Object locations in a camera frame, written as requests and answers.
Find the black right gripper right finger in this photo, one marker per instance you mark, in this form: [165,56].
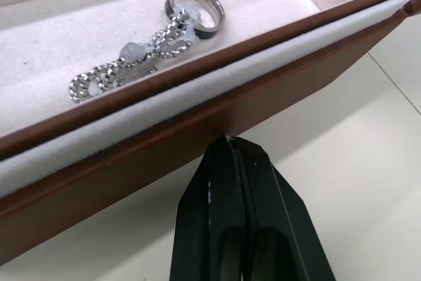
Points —
[279,228]

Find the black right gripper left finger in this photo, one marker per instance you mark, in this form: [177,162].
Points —
[210,228]

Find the brown tray with white lining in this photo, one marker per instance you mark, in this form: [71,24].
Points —
[49,47]

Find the brown wooden jewelry box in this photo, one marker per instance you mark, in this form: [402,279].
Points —
[230,113]

